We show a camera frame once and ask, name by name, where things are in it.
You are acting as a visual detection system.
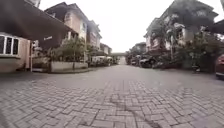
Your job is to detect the pale wall at road end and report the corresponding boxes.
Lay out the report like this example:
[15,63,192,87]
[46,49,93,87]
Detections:
[109,52,128,66]

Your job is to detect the tall beige building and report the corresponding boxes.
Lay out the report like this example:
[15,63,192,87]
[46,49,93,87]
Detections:
[143,0,224,57]

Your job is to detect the building with dark awning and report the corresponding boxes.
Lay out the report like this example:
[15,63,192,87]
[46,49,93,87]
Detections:
[0,0,72,74]

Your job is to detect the trees and bushes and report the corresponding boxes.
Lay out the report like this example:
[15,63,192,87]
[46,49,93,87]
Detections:
[173,30,224,73]

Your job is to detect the row of parked vehicles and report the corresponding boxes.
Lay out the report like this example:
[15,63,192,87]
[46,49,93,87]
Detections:
[127,54,162,70]

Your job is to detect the low concrete planter wall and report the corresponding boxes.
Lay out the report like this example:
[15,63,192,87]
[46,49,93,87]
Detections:
[49,60,90,74]

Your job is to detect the red car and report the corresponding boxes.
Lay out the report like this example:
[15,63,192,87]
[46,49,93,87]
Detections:
[214,53,224,80]

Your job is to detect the grey brick paved road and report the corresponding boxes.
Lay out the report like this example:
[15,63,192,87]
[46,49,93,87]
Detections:
[0,63,224,128]

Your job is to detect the green bushes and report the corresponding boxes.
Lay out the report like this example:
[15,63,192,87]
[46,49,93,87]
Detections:
[45,37,89,63]

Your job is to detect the pink multi-storey building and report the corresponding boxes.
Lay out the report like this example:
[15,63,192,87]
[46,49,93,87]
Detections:
[44,1,103,52]

